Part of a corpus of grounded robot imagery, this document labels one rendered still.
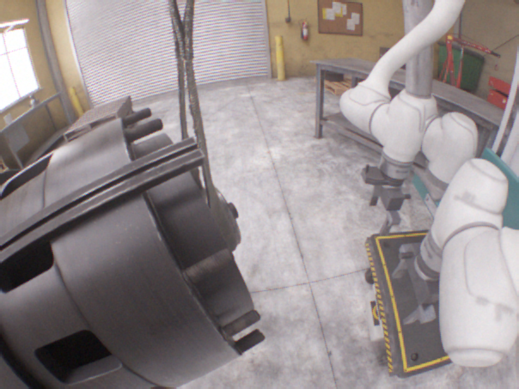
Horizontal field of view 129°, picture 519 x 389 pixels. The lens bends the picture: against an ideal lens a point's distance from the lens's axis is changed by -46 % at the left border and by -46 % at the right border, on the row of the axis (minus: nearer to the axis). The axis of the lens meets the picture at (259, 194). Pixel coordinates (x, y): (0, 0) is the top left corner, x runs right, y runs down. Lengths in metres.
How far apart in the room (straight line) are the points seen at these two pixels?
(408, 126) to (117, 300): 0.59
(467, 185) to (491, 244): 0.11
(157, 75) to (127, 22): 1.58
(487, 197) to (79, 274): 0.48
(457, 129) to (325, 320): 1.04
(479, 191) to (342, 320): 1.05
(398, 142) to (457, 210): 0.27
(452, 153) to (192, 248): 0.76
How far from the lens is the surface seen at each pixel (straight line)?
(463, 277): 0.29
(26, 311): 0.31
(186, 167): 0.23
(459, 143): 0.81
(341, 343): 1.25
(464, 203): 0.36
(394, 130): 0.57
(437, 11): 0.66
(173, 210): 0.28
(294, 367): 1.20
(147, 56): 5.87
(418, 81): 0.85
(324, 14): 6.01
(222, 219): 0.40
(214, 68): 5.60
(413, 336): 1.02
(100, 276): 0.24
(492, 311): 0.27
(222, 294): 0.32
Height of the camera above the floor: 1.19
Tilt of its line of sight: 41 degrees down
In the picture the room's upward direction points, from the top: 7 degrees counter-clockwise
